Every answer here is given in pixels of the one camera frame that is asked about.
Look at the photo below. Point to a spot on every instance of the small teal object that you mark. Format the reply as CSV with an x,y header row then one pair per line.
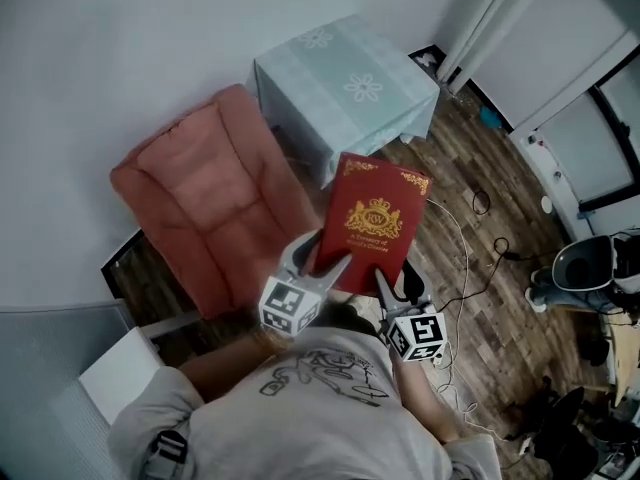
x,y
491,117

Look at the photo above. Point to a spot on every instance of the person's right forearm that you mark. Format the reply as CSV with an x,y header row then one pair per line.
x,y
427,398

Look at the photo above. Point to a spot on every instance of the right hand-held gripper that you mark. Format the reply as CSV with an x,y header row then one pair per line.
x,y
417,335

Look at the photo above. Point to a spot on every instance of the light wooden board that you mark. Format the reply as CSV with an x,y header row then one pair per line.
x,y
625,358

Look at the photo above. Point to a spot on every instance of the person's left forearm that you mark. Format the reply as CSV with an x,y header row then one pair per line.
x,y
225,368

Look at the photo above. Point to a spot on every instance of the light blue covered side table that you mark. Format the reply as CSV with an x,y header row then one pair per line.
x,y
345,78

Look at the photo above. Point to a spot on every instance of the white round appliance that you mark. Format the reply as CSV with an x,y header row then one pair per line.
x,y
580,263

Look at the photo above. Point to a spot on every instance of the black chair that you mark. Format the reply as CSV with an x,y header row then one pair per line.
x,y
565,428

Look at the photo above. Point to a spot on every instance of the white pipe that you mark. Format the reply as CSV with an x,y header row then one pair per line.
x,y
475,18
492,28

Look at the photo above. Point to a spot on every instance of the crumpled white paper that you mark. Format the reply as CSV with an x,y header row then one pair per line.
x,y
425,58

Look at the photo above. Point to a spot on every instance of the person's black trousers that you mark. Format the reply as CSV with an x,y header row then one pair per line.
x,y
345,315

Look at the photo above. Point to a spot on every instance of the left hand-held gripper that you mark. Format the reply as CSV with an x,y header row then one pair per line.
x,y
290,305

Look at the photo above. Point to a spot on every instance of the white glass-door cabinet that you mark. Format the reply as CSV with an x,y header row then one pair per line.
x,y
585,133

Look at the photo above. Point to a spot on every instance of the person's grey printed t-shirt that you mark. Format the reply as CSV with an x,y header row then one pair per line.
x,y
300,418

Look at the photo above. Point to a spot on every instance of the plain white side table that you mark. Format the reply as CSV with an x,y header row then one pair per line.
x,y
120,378

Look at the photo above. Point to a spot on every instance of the pink cushioned armchair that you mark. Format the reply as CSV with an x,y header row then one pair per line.
x,y
200,193

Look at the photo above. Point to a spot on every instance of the small white round disc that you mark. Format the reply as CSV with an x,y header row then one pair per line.
x,y
546,205

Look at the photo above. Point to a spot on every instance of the red book with gold crest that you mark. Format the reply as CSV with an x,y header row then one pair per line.
x,y
372,218

